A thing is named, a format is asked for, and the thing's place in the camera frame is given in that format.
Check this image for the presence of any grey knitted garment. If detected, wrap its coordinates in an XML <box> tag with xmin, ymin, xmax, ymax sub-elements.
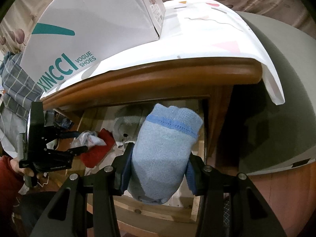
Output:
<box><xmin>113</xmin><ymin>116</ymin><xmax>146</xmax><ymax>149</ymax></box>

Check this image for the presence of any white XINCCI shoe box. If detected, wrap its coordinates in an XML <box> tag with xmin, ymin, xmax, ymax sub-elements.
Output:
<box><xmin>20</xmin><ymin>0</ymin><xmax>166</xmax><ymax>92</ymax></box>

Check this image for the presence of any open wooden drawer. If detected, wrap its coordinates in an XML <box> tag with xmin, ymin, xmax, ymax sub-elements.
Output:
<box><xmin>53</xmin><ymin>100</ymin><xmax>205</xmax><ymax>223</ymax></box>

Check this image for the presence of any brown wooden nightstand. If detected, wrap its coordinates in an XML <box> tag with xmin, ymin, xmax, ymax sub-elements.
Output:
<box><xmin>40</xmin><ymin>57</ymin><xmax>263</xmax><ymax>237</ymax></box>

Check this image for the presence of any grey plaid fabric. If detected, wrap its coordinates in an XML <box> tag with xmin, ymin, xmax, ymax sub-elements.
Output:
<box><xmin>1</xmin><ymin>52</ymin><xmax>43</xmax><ymax>121</ymax></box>

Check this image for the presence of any red garment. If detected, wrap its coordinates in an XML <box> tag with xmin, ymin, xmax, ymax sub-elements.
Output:
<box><xmin>80</xmin><ymin>128</ymin><xmax>115</xmax><ymax>168</ymax></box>

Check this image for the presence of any light blue underwear garment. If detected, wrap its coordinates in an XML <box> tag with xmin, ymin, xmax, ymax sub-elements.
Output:
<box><xmin>128</xmin><ymin>104</ymin><xmax>203</xmax><ymax>205</ymax></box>

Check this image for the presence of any person's left hand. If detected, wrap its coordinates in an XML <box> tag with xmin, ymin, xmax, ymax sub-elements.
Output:
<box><xmin>10</xmin><ymin>158</ymin><xmax>34</xmax><ymax>177</ymax></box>

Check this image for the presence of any white patterned small garment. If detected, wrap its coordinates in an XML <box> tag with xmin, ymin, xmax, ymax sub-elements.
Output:
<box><xmin>70</xmin><ymin>131</ymin><xmax>106</xmax><ymax>149</ymax></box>

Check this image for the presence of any grey-green mattress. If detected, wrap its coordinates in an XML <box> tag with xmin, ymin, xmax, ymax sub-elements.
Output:
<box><xmin>237</xmin><ymin>11</ymin><xmax>316</xmax><ymax>177</ymax></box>

